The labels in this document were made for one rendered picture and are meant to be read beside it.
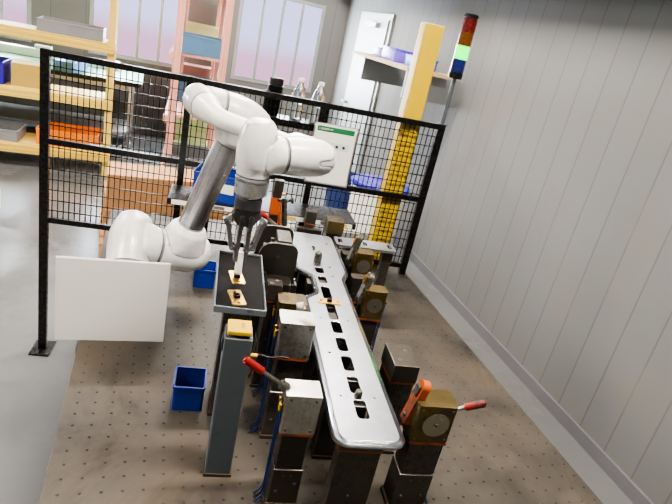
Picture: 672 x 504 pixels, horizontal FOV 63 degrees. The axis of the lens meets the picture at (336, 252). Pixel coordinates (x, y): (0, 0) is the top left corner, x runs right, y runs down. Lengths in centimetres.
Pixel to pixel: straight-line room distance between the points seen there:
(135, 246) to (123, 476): 88
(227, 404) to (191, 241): 89
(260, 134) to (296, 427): 74
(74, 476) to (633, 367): 267
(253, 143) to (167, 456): 90
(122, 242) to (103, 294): 23
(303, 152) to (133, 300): 89
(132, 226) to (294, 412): 110
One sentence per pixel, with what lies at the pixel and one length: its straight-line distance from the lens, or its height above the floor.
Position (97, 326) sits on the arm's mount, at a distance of 214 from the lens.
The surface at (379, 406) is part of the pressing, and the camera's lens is 152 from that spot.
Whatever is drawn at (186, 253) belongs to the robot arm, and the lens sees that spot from 224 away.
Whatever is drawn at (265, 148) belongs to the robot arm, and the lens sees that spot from 147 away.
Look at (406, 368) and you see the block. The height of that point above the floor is 102.
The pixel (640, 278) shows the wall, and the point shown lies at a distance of 330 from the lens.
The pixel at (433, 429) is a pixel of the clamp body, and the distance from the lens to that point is 152.
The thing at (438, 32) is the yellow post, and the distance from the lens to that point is 290.
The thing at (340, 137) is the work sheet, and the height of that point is 140.
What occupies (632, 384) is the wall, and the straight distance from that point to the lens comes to 334.
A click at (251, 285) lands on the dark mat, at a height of 116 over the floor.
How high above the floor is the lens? 188
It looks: 21 degrees down
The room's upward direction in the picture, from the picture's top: 13 degrees clockwise
